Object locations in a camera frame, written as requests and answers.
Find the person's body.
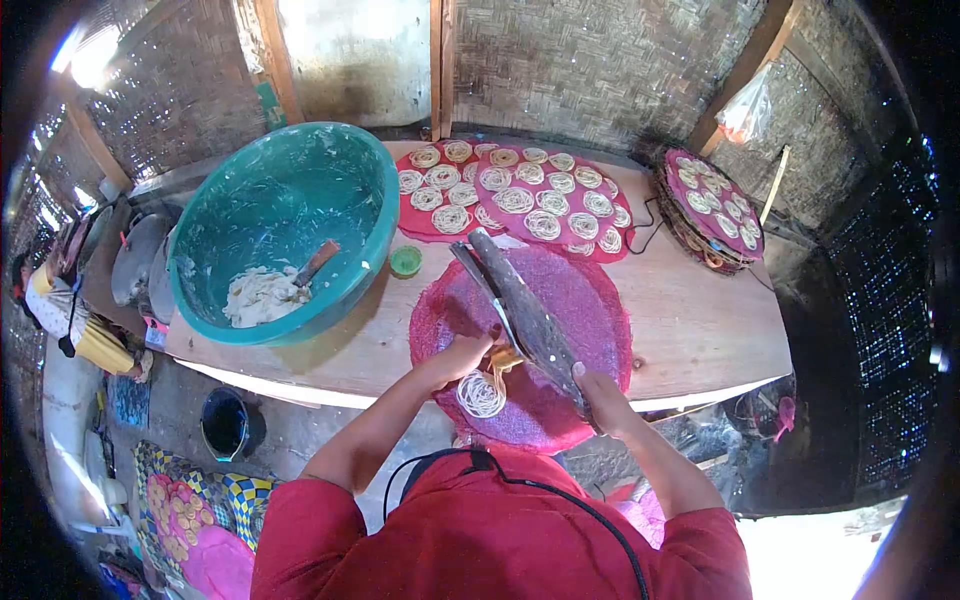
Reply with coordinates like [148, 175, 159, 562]
[250, 446, 755, 600]

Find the white dough lump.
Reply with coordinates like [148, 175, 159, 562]
[222, 265, 313, 330]

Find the dark wooden noodle press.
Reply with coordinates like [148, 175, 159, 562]
[448, 227, 601, 436]

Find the black bucket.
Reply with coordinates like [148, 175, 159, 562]
[199, 386, 268, 463]

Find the stack of round woven mats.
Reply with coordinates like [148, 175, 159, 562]
[654, 147, 767, 277]

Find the pink round mat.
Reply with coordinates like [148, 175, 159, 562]
[145, 472, 258, 600]

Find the empty red round woven mat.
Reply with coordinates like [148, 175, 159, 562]
[408, 243, 636, 456]

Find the person's right thumb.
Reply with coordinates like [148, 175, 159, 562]
[571, 361, 603, 399]

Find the small green lid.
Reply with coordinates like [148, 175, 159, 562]
[389, 245, 424, 279]

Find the person's left hand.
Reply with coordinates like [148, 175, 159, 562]
[432, 324, 506, 390]

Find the group of dried yellow crackers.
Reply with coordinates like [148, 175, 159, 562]
[147, 475, 217, 564]

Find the person's right hand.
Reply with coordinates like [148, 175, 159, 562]
[571, 361, 640, 441]

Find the fresh single noodle coil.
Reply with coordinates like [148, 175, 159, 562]
[456, 346, 525, 420]

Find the wooden-handled scraper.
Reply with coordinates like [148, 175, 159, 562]
[291, 238, 342, 290]

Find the thin wooden stick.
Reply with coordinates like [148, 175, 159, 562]
[758, 144, 792, 227]

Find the black cable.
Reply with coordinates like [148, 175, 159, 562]
[624, 195, 667, 257]

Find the checkered colourful floor mat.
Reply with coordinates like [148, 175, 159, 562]
[132, 440, 280, 600]

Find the group of noodle coils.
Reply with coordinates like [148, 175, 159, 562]
[475, 147, 633, 256]
[673, 155, 763, 252]
[397, 141, 496, 236]

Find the hanging clear plastic bag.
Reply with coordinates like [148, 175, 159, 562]
[714, 63, 776, 146]

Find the teal plastic basin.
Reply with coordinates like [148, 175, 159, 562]
[168, 122, 402, 348]

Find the grey metal pot lid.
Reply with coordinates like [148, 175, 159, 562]
[110, 213, 178, 309]

